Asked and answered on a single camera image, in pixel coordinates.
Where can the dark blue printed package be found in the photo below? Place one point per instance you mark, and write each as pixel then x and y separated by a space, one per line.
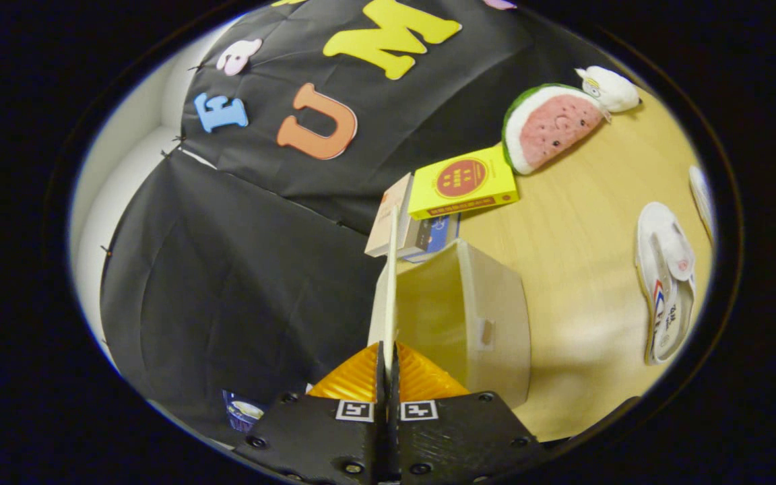
pixel 243 411

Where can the white canvas shoe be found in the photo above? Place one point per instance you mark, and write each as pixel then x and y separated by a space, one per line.
pixel 701 195
pixel 657 269

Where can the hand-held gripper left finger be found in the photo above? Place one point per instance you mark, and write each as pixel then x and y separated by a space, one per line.
pixel 334 438

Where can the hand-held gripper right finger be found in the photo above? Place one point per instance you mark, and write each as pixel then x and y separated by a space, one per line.
pixel 455 438

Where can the yellow book with red circle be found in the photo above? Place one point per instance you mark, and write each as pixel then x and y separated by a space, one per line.
pixel 462 178

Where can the white plush toy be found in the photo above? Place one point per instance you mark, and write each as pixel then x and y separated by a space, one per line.
pixel 610 87

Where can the watermelon slice plush toy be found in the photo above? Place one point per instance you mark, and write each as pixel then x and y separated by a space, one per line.
pixel 550 128

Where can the beige storage box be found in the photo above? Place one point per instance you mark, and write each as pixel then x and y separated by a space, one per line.
pixel 469 316

